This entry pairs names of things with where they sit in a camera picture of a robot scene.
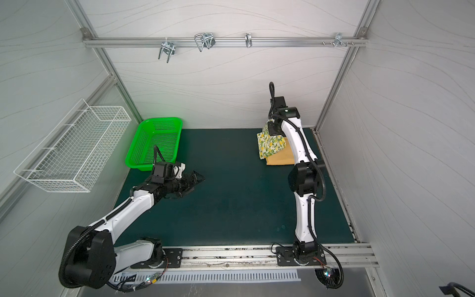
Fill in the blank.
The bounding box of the floral patterned skirt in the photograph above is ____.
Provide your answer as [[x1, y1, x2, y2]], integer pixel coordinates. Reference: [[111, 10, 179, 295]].
[[257, 121, 286, 160]]

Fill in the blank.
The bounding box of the yellow skirt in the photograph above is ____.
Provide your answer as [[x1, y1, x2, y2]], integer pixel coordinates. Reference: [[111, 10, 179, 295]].
[[266, 137, 294, 166]]

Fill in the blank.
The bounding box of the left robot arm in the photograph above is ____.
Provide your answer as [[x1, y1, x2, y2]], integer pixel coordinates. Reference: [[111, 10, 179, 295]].
[[58, 171, 205, 289]]

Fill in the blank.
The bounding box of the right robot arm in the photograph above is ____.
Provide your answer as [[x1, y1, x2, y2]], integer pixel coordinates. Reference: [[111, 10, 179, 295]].
[[268, 107, 326, 266]]

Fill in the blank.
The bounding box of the dark green table mat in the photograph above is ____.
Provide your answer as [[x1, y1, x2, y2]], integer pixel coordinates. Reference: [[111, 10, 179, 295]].
[[98, 127, 355, 248]]

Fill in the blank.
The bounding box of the green plastic basket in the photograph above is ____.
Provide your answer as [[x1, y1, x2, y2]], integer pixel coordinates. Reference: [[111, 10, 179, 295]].
[[125, 117, 183, 172]]

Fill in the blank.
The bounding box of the metal double hook clamp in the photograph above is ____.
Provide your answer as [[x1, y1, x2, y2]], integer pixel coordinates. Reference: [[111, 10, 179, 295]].
[[194, 32, 216, 52]]

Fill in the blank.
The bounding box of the metal u-bolt clamp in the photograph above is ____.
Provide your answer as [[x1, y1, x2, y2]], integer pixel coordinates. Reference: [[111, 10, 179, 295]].
[[158, 38, 176, 63]]

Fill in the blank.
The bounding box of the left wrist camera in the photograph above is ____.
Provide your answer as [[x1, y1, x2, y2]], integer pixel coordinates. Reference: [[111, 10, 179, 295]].
[[173, 162, 186, 179]]

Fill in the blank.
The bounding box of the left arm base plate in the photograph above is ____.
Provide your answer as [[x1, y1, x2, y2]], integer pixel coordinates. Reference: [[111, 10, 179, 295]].
[[131, 247, 183, 269]]

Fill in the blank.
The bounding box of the small metal ring hook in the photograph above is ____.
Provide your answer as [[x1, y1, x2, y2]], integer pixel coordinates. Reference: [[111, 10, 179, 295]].
[[244, 33, 252, 48]]

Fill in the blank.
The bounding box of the white slotted cable duct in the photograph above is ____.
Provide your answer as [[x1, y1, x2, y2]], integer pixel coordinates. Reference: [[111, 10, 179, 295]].
[[111, 270, 302, 286]]

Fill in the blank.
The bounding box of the white wire basket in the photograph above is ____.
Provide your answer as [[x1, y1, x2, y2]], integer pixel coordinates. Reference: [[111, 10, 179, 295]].
[[14, 99, 131, 193]]

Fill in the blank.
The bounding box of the metal bracket with bolts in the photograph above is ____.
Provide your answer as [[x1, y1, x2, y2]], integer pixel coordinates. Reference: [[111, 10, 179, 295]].
[[321, 33, 355, 48]]

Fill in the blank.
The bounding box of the left arm base cable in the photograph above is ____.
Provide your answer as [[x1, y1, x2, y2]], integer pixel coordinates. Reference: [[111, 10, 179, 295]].
[[105, 259, 169, 293]]

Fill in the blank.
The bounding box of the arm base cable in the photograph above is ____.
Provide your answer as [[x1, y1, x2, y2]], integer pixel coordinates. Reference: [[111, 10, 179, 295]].
[[105, 259, 169, 293], [313, 243, 345, 290]]

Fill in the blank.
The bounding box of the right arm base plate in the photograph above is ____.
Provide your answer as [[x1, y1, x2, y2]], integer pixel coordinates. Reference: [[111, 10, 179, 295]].
[[272, 246, 327, 267]]

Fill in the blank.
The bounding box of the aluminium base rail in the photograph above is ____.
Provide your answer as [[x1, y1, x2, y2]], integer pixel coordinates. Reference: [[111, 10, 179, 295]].
[[114, 243, 379, 273]]

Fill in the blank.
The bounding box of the aluminium crossbar rail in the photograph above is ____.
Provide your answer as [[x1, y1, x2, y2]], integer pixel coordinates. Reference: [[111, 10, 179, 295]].
[[83, 35, 369, 49]]

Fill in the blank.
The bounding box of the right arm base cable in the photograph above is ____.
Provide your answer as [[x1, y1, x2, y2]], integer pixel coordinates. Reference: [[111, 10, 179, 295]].
[[313, 243, 345, 290]]

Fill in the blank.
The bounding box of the black cable bottom corner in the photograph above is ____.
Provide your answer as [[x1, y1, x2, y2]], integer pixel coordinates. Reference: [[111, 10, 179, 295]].
[[438, 281, 475, 297]]

